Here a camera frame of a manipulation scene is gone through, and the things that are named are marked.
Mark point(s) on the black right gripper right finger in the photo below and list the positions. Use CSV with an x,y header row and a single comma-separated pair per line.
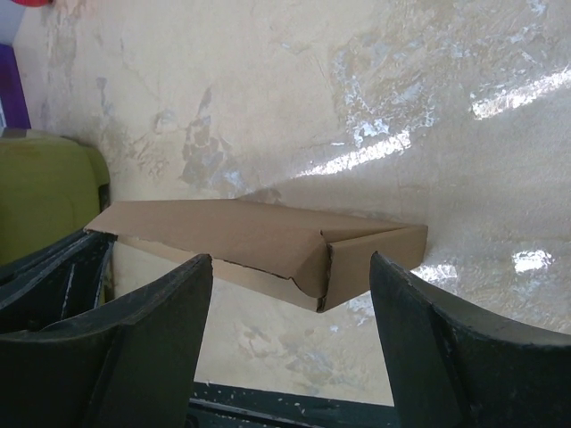
x,y
451,363

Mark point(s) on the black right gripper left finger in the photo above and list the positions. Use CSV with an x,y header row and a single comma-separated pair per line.
x,y
128,363

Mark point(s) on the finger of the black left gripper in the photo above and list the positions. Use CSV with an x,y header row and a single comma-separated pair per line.
x,y
65,279

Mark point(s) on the cardboard box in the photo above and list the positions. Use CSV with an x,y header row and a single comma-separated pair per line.
x,y
315,260

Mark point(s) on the purple flat box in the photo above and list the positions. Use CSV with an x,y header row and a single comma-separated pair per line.
x,y
14,112

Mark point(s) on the olive green plastic bin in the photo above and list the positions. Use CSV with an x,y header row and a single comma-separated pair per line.
x,y
51,187

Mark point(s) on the red apple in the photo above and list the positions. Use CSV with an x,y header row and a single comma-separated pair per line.
x,y
33,3

